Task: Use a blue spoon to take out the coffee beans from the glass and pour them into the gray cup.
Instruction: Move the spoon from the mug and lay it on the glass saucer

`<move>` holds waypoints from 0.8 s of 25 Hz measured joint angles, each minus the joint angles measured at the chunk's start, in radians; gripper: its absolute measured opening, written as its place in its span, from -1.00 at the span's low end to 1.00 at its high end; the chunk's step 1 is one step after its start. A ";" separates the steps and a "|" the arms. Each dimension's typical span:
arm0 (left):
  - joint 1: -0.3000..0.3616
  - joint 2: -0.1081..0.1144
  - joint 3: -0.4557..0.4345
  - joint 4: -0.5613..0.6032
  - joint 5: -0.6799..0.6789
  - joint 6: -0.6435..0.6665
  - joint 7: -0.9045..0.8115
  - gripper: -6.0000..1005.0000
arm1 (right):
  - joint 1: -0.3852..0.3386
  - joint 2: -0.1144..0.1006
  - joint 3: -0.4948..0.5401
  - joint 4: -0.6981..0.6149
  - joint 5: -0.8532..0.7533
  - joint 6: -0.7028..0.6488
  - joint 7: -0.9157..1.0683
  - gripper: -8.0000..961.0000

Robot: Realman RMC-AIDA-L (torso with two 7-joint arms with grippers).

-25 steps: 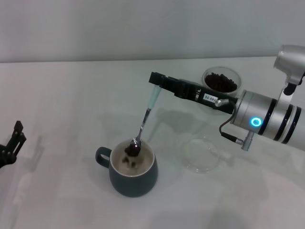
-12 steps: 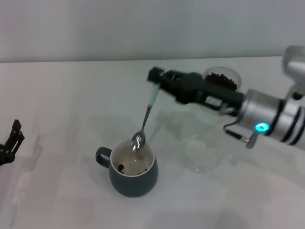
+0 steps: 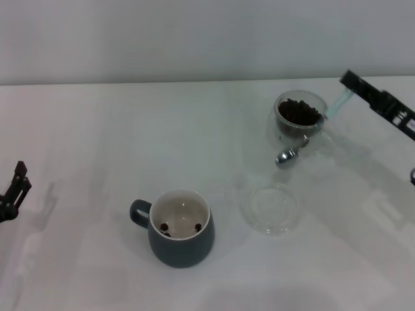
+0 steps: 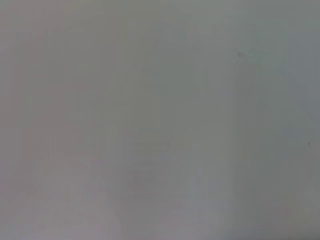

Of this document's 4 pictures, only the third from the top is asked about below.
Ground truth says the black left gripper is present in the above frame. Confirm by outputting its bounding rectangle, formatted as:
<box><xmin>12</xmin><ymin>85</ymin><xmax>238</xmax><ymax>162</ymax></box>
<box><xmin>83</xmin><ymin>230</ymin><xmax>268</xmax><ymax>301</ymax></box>
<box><xmin>0</xmin><ymin>161</ymin><xmax>32</xmax><ymax>224</ymax></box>

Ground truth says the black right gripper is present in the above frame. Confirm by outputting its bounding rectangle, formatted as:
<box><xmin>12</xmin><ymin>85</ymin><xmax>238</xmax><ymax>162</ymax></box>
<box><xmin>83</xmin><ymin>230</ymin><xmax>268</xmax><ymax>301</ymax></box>
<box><xmin>340</xmin><ymin>69</ymin><xmax>415</xmax><ymax>141</ymax></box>

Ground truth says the blue-handled metal spoon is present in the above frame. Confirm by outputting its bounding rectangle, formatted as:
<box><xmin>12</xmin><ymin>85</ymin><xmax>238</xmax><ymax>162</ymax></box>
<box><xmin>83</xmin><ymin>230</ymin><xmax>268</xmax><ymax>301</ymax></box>
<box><xmin>275</xmin><ymin>87</ymin><xmax>355</xmax><ymax>170</ymax></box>

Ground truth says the dark grey ceramic mug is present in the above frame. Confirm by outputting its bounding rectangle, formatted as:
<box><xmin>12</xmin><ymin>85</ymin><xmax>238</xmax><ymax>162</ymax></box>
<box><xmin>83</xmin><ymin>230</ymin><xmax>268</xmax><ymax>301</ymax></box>
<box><xmin>130</xmin><ymin>189</ymin><xmax>215</xmax><ymax>269</ymax></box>

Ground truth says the pile of coffee beans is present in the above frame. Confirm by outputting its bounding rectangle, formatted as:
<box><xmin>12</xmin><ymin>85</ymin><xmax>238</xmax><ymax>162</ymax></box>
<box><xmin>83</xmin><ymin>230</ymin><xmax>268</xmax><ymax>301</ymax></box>
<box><xmin>277</xmin><ymin>98</ymin><xmax>320</xmax><ymax>137</ymax></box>

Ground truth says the double-walled glass cup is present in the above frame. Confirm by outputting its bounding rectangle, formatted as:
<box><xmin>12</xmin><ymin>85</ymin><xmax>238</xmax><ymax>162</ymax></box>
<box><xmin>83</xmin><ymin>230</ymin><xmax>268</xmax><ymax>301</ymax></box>
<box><xmin>266</xmin><ymin>90</ymin><xmax>335</xmax><ymax>157</ymax></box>

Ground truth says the clear glass saucer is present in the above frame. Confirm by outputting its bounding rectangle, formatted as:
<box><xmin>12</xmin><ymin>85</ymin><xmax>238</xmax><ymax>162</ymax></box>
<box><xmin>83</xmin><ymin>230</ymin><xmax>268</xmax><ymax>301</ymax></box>
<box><xmin>239</xmin><ymin>183</ymin><xmax>301</xmax><ymax>236</ymax></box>

